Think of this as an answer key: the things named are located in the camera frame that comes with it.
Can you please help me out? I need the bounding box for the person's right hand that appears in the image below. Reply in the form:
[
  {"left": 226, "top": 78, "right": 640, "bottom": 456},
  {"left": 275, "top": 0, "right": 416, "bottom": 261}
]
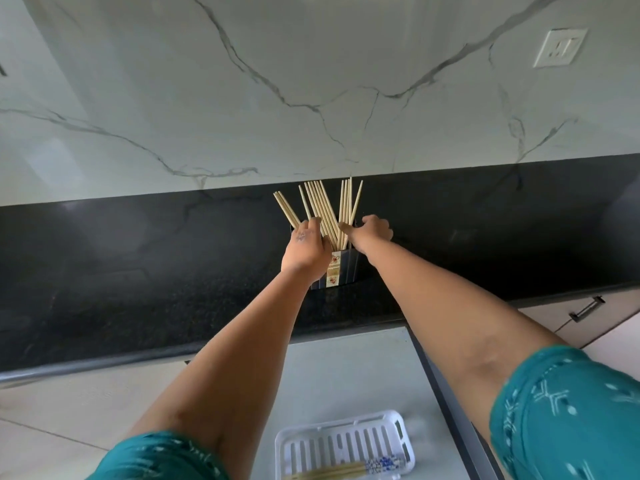
[{"left": 339, "top": 214, "right": 395, "bottom": 255}]

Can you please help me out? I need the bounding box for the person's left hand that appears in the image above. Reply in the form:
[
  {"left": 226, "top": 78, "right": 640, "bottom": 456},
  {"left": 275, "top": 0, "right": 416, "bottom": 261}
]
[{"left": 279, "top": 217, "right": 335, "bottom": 283}]

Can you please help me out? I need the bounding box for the dark blue ribbed holder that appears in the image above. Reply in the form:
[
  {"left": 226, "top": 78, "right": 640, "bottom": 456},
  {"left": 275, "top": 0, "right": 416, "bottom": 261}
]
[{"left": 307, "top": 244, "right": 370, "bottom": 291}]

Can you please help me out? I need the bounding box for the bunch of wooden chopsticks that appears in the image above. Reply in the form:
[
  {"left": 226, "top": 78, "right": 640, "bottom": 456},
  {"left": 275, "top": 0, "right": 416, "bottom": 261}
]
[{"left": 272, "top": 177, "right": 365, "bottom": 251}]

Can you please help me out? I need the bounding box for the beige kitchen drawer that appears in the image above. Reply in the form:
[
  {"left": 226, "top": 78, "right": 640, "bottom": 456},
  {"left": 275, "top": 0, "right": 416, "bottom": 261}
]
[{"left": 269, "top": 323, "right": 506, "bottom": 480}]

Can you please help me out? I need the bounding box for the white slotted plastic tray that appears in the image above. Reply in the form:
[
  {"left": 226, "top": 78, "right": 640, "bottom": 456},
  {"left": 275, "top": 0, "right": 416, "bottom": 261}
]
[{"left": 273, "top": 409, "right": 417, "bottom": 480}]

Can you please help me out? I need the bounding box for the row of blue-patterned chopsticks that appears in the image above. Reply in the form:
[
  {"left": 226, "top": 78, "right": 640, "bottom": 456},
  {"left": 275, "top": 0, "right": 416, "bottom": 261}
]
[{"left": 289, "top": 454, "right": 407, "bottom": 480}]

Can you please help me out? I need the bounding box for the person's left forearm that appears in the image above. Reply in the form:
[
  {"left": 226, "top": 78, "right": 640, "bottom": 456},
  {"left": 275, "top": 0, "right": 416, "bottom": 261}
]
[{"left": 127, "top": 264, "right": 331, "bottom": 480}]

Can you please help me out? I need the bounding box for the person's right forearm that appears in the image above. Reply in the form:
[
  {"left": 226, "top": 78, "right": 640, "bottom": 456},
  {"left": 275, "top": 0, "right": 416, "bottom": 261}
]
[{"left": 359, "top": 239, "right": 566, "bottom": 445}]

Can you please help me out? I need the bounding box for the teal patterned garment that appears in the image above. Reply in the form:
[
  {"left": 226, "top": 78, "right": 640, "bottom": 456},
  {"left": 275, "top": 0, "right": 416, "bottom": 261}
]
[{"left": 87, "top": 344, "right": 640, "bottom": 480}]

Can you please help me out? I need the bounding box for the beige tall cabinet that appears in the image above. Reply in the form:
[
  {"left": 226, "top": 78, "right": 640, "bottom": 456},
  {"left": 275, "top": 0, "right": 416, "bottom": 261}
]
[{"left": 579, "top": 314, "right": 640, "bottom": 383}]

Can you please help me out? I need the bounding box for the black cabinet handle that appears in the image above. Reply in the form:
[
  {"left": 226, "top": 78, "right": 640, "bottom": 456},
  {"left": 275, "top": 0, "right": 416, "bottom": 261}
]
[{"left": 569, "top": 296, "right": 606, "bottom": 323}]

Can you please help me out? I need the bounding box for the white square switch plate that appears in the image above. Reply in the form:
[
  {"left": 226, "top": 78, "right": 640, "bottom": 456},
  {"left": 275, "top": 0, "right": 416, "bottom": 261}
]
[{"left": 532, "top": 27, "right": 589, "bottom": 69}]

